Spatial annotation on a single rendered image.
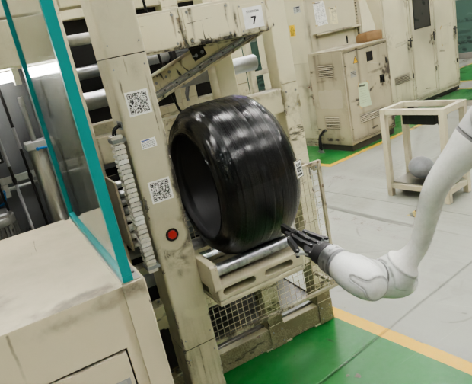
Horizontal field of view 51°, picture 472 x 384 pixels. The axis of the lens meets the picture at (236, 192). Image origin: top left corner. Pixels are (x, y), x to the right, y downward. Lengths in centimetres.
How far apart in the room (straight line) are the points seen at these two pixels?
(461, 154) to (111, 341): 87
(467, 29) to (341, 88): 788
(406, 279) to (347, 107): 486
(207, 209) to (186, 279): 39
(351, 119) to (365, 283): 502
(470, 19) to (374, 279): 1257
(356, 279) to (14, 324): 84
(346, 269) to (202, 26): 107
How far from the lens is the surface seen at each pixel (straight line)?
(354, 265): 138
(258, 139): 159
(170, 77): 204
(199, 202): 204
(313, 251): 150
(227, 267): 172
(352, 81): 629
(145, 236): 166
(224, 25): 200
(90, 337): 94
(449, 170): 128
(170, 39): 190
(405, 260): 148
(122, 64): 157
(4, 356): 93
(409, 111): 435
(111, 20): 157
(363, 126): 646
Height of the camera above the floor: 165
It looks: 17 degrees down
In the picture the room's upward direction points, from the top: 12 degrees counter-clockwise
